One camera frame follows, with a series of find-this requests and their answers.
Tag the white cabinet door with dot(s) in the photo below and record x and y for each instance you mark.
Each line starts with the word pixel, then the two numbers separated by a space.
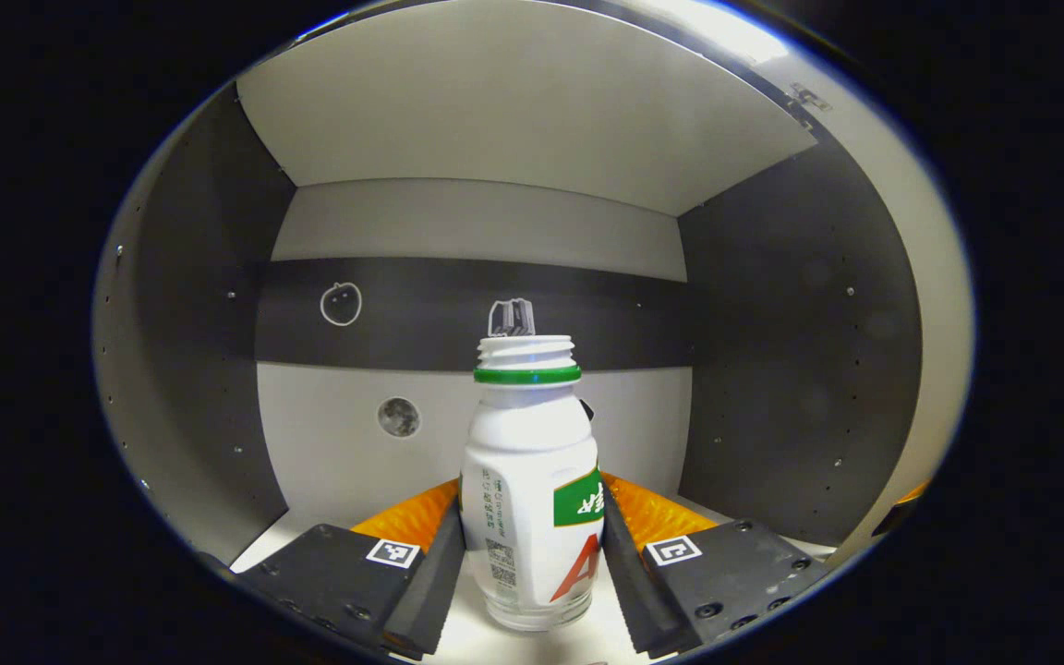
pixel 934 305

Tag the white bottle green label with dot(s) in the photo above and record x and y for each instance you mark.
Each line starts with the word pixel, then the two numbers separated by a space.
pixel 527 462

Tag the white and grey cabinet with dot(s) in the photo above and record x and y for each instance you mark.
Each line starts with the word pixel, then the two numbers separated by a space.
pixel 458 222

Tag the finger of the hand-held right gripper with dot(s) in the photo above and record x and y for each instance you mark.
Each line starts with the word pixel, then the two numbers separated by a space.
pixel 897 517

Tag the metal door hinge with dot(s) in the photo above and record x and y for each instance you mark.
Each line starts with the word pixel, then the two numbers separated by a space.
pixel 809 96

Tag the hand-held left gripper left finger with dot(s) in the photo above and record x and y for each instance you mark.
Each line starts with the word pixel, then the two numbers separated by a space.
pixel 435 591

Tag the white cabinet shelf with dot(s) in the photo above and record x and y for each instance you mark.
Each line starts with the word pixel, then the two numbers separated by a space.
pixel 513 102
pixel 532 646

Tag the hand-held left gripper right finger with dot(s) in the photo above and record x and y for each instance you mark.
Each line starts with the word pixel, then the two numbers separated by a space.
pixel 629 591

